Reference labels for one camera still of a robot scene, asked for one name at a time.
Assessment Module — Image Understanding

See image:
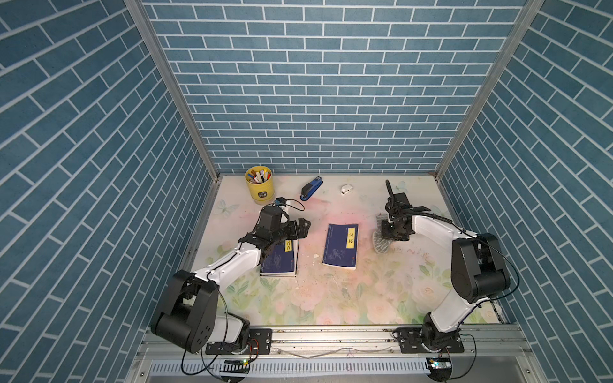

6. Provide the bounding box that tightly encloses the grey wiping cloth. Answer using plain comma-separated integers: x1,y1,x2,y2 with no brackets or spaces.
372,214,392,255

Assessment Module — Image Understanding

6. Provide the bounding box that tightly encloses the blue book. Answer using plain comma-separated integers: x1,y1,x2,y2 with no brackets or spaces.
260,239,300,278
322,223,359,270

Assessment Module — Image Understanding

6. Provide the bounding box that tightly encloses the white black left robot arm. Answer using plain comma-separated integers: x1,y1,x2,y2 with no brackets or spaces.
150,205,311,354

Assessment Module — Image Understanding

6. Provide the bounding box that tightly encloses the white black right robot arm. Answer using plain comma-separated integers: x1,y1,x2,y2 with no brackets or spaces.
379,183,510,348

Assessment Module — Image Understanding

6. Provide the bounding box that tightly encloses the blue black stapler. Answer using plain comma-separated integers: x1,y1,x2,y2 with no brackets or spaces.
300,176,323,201

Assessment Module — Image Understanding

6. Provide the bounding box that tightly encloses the yellow pen cup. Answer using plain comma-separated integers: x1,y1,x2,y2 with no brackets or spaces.
244,165,276,205

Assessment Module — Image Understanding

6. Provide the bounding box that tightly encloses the small white stapler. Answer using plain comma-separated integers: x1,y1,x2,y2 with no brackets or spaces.
341,184,354,195

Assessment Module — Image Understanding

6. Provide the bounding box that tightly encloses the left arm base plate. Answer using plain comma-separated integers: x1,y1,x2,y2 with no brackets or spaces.
204,328,273,357

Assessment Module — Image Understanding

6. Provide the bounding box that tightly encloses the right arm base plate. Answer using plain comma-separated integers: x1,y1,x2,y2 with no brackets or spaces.
392,327,465,354

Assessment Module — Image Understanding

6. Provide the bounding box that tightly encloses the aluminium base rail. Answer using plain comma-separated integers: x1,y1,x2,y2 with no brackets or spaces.
138,323,533,359

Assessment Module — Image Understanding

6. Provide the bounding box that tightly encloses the aluminium corner post right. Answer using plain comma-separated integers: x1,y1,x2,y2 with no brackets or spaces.
434,0,544,184

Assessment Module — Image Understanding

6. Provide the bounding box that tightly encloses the aluminium corner post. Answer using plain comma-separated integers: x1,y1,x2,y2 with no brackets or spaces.
125,0,220,183
434,0,544,184

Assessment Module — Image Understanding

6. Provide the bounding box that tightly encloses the white cable duct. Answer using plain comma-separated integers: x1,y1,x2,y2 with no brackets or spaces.
148,357,432,378

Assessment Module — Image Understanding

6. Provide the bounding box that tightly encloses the aluminium corner post left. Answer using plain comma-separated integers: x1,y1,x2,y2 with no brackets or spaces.
125,0,220,183

